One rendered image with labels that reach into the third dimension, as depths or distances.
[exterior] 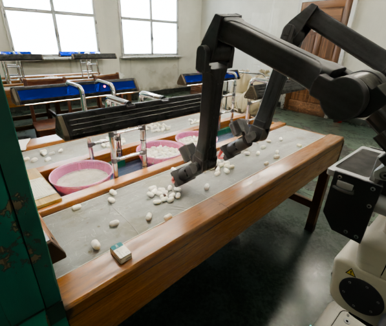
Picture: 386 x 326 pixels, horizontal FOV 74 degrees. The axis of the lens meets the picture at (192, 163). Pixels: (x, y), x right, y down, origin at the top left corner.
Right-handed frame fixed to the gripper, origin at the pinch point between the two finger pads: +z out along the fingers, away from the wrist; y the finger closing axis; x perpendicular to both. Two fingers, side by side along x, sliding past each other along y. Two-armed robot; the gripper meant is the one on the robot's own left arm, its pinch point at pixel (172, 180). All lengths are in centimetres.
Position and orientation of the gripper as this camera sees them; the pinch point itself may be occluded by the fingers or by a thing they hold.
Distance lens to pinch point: 114.0
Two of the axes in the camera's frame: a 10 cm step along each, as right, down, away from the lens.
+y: -7.1, 2.8, -6.4
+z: -5.6, 3.3, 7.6
